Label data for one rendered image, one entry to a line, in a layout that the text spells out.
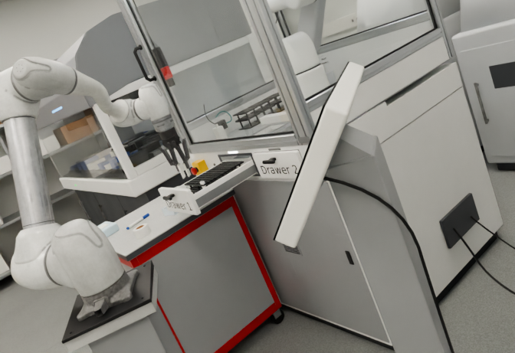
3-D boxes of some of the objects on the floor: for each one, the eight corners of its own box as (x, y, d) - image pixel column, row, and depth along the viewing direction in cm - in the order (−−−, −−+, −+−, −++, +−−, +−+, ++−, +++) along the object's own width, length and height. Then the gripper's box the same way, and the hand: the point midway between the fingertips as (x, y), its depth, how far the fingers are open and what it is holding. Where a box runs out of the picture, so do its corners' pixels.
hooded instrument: (193, 313, 284) (53, 33, 243) (104, 264, 438) (8, 86, 396) (324, 214, 346) (230, -24, 305) (206, 201, 500) (132, 42, 458)
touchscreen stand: (362, 545, 128) (214, 223, 104) (370, 410, 168) (264, 155, 145) (570, 550, 109) (446, 160, 86) (523, 397, 150) (429, 102, 126)
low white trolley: (200, 400, 209) (125, 256, 191) (149, 355, 260) (85, 238, 243) (291, 319, 239) (233, 188, 221) (228, 293, 290) (178, 185, 272)
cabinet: (398, 361, 185) (329, 181, 166) (253, 301, 270) (197, 178, 251) (509, 234, 234) (465, 84, 215) (357, 217, 319) (316, 109, 300)
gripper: (148, 136, 206) (170, 184, 212) (178, 125, 203) (200, 174, 209) (153, 132, 213) (175, 178, 219) (183, 122, 210) (203, 168, 216)
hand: (184, 170), depth 213 cm, fingers closed
